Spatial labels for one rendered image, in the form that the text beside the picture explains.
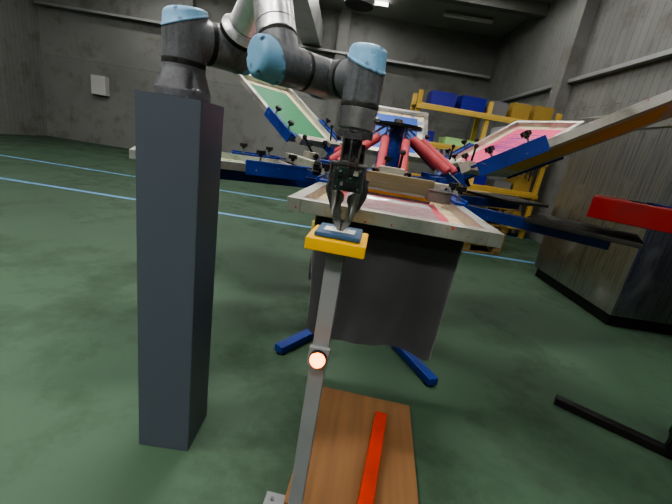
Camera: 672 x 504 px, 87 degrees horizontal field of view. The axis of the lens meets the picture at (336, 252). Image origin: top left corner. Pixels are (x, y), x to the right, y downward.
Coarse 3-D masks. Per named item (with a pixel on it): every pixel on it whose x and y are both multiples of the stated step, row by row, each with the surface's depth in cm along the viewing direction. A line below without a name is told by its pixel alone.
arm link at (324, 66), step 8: (320, 56) 69; (320, 64) 68; (328, 64) 70; (336, 64) 69; (320, 72) 68; (328, 72) 70; (312, 80) 68; (320, 80) 69; (328, 80) 70; (312, 88) 70; (320, 88) 71; (328, 88) 71; (312, 96) 78; (320, 96) 74; (328, 96) 74; (336, 96) 72
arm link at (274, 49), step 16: (256, 0) 64; (272, 0) 63; (288, 0) 65; (256, 16) 65; (272, 16) 63; (288, 16) 64; (272, 32) 63; (288, 32) 64; (256, 48) 62; (272, 48) 61; (288, 48) 63; (256, 64) 63; (272, 64) 62; (288, 64) 64; (304, 64) 66; (272, 80) 65; (288, 80) 66; (304, 80) 67
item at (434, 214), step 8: (400, 200) 153; (392, 208) 128; (400, 208) 131; (408, 208) 134; (416, 208) 137; (432, 208) 145; (416, 216) 119; (424, 216) 121; (432, 216) 124; (440, 216) 127
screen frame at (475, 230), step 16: (304, 192) 108; (320, 192) 127; (288, 208) 97; (304, 208) 96; (320, 208) 96; (368, 208) 98; (448, 208) 148; (464, 208) 132; (368, 224) 95; (384, 224) 95; (400, 224) 94; (416, 224) 94; (432, 224) 93; (448, 224) 93; (464, 224) 118; (480, 224) 101; (464, 240) 93; (480, 240) 93; (496, 240) 92
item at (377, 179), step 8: (368, 176) 150; (376, 176) 150; (384, 176) 149; (392, 176) 149; (400, 176) 148; (368, 184) 151; (376, 184) 150; (384, 184) 150; (392, 184) 150; (400, 184) 149; (408, 184) 149; (416, 184) 148; (424, 184) 148; (432, 184) 147; (408, 192) 150; (416, 192) 149; (424, 192) 149
